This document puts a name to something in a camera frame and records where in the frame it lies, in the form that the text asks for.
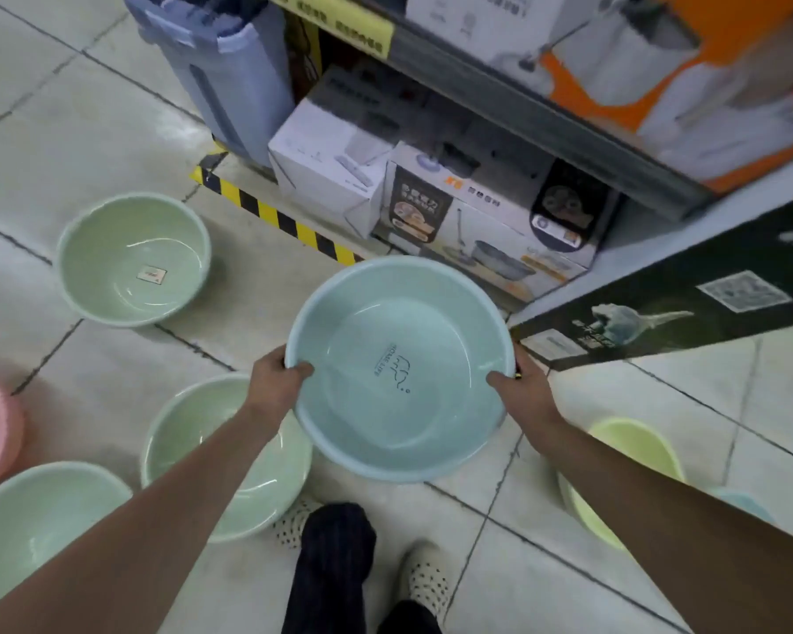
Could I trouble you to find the person's right hand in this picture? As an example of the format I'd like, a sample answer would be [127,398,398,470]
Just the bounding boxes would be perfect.
[485,343,563,443]

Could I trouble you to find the person's left hand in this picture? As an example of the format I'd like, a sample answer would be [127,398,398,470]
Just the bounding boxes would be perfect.
[244,344,315,433]

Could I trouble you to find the mint green labelled basin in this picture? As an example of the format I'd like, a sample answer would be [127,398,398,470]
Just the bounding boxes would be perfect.
[139,372,315,546]
[54,192,212,329]
[0,461,135,622]

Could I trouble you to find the wide teal elephant-print basin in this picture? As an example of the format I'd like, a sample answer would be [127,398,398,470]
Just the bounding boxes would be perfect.
[284,255,518,485]

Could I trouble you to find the green panda-sticker basin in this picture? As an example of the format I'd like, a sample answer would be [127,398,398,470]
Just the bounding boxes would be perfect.
[558,417,687,552]

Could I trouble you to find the small teal labelled basin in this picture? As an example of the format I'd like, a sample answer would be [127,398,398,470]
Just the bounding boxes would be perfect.
[707,486,778,526]

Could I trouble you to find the person's right forearm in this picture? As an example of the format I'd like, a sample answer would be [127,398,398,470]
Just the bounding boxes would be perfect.
[522,415,793,634]

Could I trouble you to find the person's left forearm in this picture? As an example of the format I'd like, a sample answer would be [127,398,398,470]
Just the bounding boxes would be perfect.
[0,405,292,634]

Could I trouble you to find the person's left cream clog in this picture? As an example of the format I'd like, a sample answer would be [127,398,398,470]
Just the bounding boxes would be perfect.
[271,494,325,550]

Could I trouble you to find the person's cream clog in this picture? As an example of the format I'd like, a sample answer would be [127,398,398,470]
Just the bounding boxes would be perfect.
[271,494,325,550]
[396,541,457,625]

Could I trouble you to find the person's right cream clog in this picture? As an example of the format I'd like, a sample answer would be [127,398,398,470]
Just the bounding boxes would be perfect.
[396,541,457,625]

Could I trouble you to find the yellow black hazard tape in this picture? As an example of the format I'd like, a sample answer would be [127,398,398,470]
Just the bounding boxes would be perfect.
[189,151,366,269]

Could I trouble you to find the black printed display box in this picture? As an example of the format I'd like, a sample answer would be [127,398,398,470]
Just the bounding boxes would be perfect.
[507,150,793,374]

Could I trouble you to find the white picture-printed mop box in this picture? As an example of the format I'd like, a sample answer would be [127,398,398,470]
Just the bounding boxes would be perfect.
[372,141,621,306]

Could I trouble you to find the dark pinstriped trousers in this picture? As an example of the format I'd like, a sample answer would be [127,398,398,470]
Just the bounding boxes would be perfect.
[280,501,444,634]

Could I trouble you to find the blue grey mop bucket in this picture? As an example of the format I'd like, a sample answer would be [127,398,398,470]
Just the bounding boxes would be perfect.
[123,0,297,171]

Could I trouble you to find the plain white carton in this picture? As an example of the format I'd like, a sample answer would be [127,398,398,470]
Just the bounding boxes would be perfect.
[404,0,569,68]

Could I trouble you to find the orange white carton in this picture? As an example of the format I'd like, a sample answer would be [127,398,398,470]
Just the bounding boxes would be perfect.
[488,0,793,195]

